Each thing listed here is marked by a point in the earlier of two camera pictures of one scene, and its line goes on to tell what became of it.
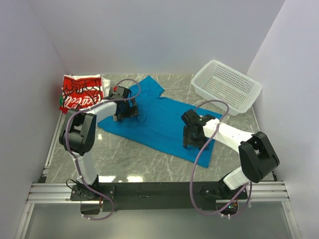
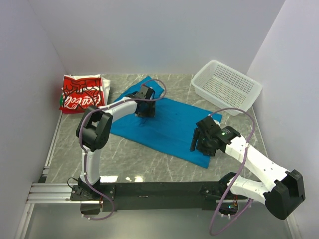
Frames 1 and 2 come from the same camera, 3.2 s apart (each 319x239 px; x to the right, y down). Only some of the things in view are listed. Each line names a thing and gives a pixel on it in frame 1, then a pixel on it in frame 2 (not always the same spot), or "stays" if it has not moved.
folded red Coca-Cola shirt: x=79 y=90 stays
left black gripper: x=132 y=111 to x=150 y=113
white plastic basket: x=217 y=81 stays
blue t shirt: x=159 y=123 stays
